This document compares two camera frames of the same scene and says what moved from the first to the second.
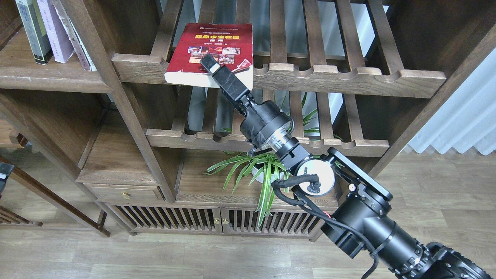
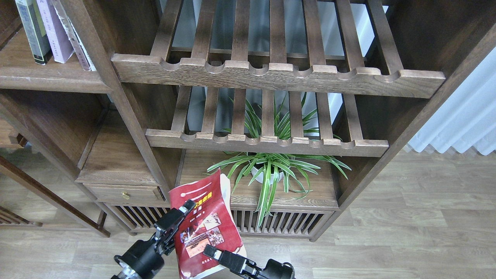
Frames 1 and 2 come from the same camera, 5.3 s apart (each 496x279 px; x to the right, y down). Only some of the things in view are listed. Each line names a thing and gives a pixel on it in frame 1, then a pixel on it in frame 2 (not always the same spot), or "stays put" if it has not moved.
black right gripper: (265, 124) → (274, 269)
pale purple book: (62, 46) stays put
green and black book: (32, 21) stays put
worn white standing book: (86, 62) stays put
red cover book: (231, 44) → (211, 222)
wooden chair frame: (7, 216) stays put
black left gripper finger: (6, 169) → (173, 219)
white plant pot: (255, 170) stays put
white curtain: (467, 120) stays put
